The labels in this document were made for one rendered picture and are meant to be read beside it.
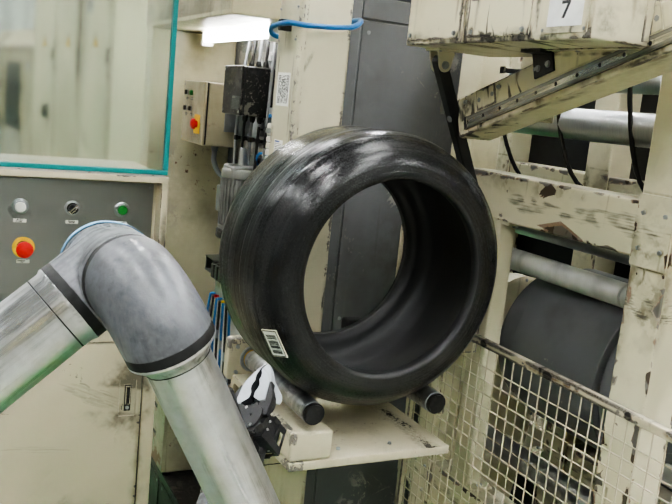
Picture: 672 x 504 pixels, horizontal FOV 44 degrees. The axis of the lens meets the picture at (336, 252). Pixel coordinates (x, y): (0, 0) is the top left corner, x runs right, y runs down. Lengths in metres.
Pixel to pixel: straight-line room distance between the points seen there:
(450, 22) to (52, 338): 1.10
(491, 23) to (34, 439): 1.46
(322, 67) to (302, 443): 0.82
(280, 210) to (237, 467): 0.57
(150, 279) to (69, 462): 1.32
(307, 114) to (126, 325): 0.99
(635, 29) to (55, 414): 1.58
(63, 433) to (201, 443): 1.19
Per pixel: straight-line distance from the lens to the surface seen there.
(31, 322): 1.09
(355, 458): 1.70
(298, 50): 1.87
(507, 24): 1.66
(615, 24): 1.52
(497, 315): 2.18
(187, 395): 1.03
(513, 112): 1.83
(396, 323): 1.94
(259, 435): 1.40
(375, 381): 1.64
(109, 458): 2.28
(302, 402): 1.62
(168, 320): 0.98
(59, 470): 2.27
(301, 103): 1.87
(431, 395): 1.74
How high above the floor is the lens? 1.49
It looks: 10 degrees down
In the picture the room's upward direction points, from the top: 6 degrees clockwise
